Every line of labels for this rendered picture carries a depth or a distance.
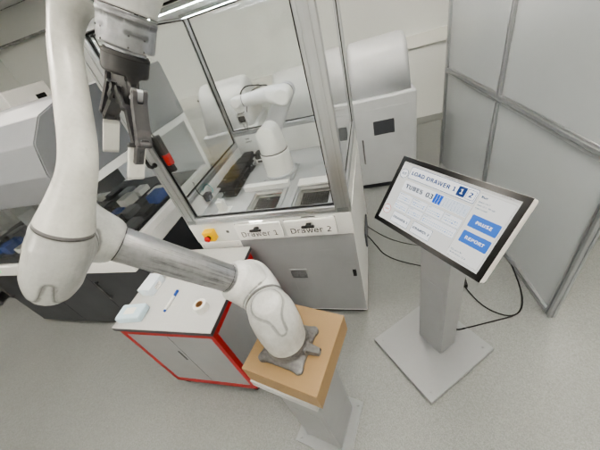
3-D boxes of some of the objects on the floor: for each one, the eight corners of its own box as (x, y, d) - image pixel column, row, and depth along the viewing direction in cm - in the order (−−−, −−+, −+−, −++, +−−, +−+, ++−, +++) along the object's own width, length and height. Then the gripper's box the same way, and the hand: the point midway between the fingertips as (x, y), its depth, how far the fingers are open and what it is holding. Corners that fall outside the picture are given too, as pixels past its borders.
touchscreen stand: (431, 404, 149) (443, 286, 88) (374, 341, 183) (354, 224, 122) (493, 350, 161) (540, 213, 100) (429, 300, 196) (436, 176, 135)
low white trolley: (263, 396, 174) (210, 333, 128) (182, 387, 192) (111, 328, 147) (284, 315, 217) (250, 245, 171) (216, 313, 236) (170, 250, 190)
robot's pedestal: (349, 466, 138) (317, 412, 92) (296, 440, 152) (245, 382, 106) (363, 403, 158) (343, 332, 112) (315, 385, 171) (280, 315, 126)
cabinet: (370, 315, 198) (356, 233, 150) (243, 312, 229) (198, 243, 181) (370, 229, 269) (361, 154, 221) (273, 235, 300) (246, 170, 252)
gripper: (78, 29, 52) (82, 140, 61) (130, 61, 39) (125, 193, 49) (123, 43, 57) (120, 143, 67) (181, 74, 45) (167, 190, 55)
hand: (122, 159), depth 57 cm, fingers open, 13 cm apart
